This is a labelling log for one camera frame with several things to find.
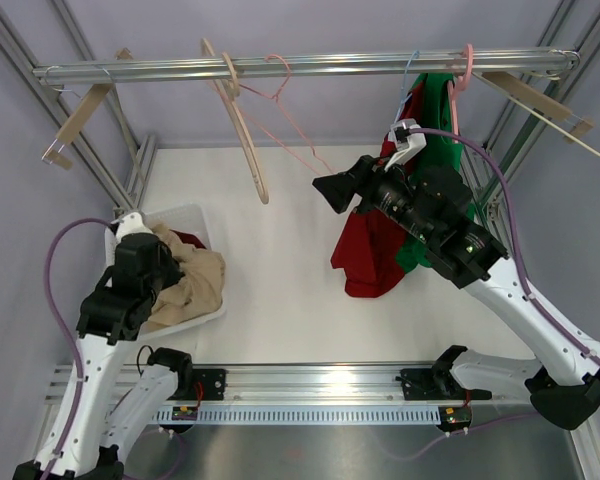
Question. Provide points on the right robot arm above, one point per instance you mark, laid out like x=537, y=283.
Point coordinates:
x=562, y=381

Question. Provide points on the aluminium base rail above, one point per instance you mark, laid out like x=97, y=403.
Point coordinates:
x=329, y=384

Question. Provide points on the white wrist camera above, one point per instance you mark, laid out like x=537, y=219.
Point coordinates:
x=128, y=224
x=408, y=143

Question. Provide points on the green t shirt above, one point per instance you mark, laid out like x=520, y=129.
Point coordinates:
x=428, y=104

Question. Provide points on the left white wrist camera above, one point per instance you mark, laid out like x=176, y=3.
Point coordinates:
x=128, y=224

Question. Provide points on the pink wire hanger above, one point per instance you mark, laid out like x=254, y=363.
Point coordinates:
x=290, y=115

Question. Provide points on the blue wire hanger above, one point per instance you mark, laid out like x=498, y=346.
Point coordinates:
x=404, y=90

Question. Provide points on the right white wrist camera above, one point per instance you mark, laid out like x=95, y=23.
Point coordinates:
x=408, y=143

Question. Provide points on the pink plastic hanger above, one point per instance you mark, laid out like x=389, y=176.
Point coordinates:
x=459, y=85

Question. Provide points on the beige wooden hanger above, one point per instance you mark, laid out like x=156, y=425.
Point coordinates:
x=221, y=87

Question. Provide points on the beige t shirt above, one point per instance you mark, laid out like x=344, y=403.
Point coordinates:
x=198, y=293

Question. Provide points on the maroon t shirt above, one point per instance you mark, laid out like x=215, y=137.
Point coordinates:
x=190, y=239

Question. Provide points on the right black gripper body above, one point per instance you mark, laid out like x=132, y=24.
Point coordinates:
x=389, y=193

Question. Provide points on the white slotted cable duct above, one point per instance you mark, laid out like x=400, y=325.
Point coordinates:
x=300, y=415

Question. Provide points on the right cardboard tube hanger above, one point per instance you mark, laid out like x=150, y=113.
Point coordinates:
x=550, y=111

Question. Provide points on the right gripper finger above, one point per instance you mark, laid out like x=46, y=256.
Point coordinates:
x=339, y=189
x=366, y=166

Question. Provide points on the silver clothes rail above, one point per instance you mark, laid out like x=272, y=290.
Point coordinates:
x=539, y=60

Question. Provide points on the red t shirt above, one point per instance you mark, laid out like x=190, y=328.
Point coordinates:
x=374, y=255

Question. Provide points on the white plastic laundry basket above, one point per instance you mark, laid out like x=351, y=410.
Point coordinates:
x=190, y=218

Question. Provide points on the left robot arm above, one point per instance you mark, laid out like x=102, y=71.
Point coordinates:
x=89, y=439

